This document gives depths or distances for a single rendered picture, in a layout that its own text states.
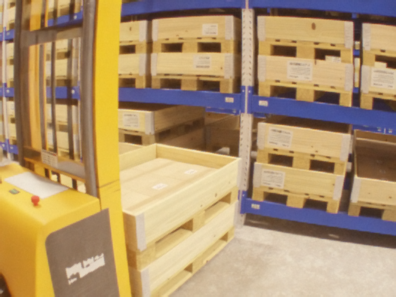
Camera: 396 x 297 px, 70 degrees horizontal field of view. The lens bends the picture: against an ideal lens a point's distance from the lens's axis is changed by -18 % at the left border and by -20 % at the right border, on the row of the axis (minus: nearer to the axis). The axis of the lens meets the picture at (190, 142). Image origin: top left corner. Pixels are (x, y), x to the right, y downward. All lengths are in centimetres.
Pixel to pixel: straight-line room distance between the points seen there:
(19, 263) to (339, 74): 242
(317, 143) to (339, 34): 91
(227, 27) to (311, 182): 146
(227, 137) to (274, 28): 197
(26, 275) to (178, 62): 231
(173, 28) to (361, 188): 217
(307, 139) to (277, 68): 62
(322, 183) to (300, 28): 127
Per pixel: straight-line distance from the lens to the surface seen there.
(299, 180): 281
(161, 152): 291
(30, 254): 129
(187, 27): 302
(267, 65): 273
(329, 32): 267
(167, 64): 310
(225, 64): 283
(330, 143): 270
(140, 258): 173
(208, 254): 251
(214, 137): 434
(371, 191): 280
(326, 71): 265
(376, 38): 267
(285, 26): 273
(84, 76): 133
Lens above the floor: 142
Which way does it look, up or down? 13 degrees down
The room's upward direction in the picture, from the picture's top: 1 degrees clockwise
